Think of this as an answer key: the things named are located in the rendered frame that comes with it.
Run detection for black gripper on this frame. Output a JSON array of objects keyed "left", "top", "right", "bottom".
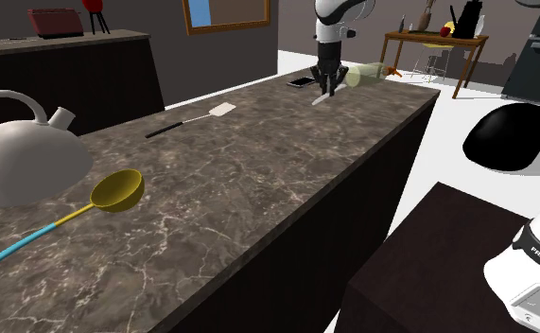
[{"left": 310, "top": 41, "right": 350, "bottom": 97}]

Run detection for white knife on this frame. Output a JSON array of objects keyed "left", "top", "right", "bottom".
[{"left": 311, "top": 84, "right": 347, "bottom": 107}]

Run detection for black smartphone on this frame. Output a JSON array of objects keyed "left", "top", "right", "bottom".
[{"left": 286, "top": 76, "right": 317, "bottom": 89}]

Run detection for pale green bottle orange cap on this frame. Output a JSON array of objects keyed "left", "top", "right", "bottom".
[{"left": 344, "top": 61, "right": 404, "bottom": 89}]

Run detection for wooden side table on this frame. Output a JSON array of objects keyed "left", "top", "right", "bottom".
[{"left": 379, "top": 0, "right": 490, "bottom": 100}]

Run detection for black rubbish bag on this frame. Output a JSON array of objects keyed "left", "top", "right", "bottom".
[{"left": 462, "top": 100, "right": 540, "bottom": 173}]

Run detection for dark grey refrigerator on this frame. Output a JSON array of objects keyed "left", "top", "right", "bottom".
[{"left": 500, "top": 0, "right": 540, "bottom": 106}]

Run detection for dark robot stand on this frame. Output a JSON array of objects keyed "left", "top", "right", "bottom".
[{"left": 334, "top": 182, "right": 534, "bottom": 333}]

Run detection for dark kitchen counter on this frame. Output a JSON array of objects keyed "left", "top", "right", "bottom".
[{"left": 0, "top": 0, "right": 166, "bottom": 137}]

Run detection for white wire chair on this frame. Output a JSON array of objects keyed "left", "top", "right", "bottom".
[{"left": 409, "top": 44, "right": 456, "bottom": 84}]

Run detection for white spatula with black handle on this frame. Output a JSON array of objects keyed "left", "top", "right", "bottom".
[{"left": 144, "top": 101, "right": 237, "bottom": 139}]

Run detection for wood-framed wall picture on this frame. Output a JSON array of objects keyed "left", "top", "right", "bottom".
[{"left": 181, "top": 0, "right": 271, "bottom": 37}]

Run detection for yellow ladle with blue handle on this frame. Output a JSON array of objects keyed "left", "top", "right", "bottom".
[{"left": 0, "top": 168, "right": 147, "bottom": 280}]

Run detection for white kettle with blue handle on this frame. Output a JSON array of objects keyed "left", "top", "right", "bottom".
[{"left": 0, "top": 89, "right": 95, "bottom": 208}]

